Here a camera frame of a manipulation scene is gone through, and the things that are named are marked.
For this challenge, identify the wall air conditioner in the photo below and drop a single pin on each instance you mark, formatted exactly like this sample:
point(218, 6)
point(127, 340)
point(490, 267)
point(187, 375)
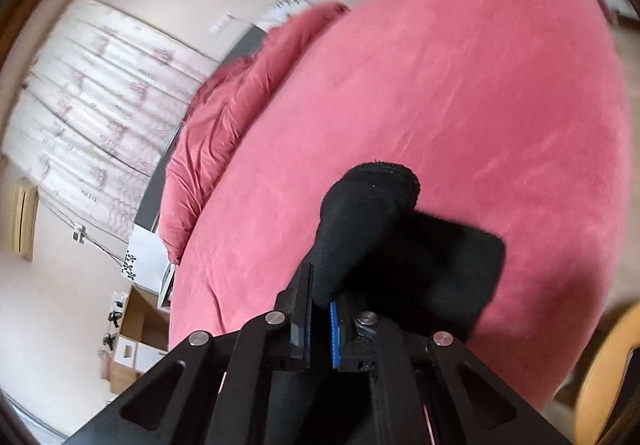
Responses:
point(25, 220)

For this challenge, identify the black pants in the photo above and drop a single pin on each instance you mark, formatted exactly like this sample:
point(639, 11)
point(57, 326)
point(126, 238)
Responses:
point(380, 235)

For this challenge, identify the pink bed sheet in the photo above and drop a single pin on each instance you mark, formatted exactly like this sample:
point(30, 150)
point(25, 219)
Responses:
point(425, 125)

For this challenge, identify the wooden cabinet with white door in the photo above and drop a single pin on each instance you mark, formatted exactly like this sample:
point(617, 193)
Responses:
point(142, 325)

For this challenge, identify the white patterned curtain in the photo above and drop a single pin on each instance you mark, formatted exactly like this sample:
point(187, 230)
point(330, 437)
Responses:
point(100, 100)

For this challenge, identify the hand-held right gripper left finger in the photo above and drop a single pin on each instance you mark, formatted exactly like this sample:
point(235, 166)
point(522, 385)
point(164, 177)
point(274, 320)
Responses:
point(306, 325)

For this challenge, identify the grey and white headboard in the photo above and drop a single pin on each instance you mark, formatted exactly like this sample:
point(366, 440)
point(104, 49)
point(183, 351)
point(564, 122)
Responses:
point(150, 205)

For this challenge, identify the pink duvet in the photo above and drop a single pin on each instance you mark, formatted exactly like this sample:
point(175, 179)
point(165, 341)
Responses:
point(225, 110)

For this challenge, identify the wooden chair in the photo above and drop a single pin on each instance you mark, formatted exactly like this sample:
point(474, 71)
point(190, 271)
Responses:
point(607, 375)

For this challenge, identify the white nightstand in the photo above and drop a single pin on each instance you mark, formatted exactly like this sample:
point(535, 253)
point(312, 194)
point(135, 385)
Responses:
point(166, 287)

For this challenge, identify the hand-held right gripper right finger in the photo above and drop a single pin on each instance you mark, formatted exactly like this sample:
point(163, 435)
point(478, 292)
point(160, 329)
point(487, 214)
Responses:
point(334, 337)

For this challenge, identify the wall outlet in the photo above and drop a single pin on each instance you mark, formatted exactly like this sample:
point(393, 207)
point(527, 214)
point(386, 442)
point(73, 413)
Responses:
point(221, 22)
point(80, 234)

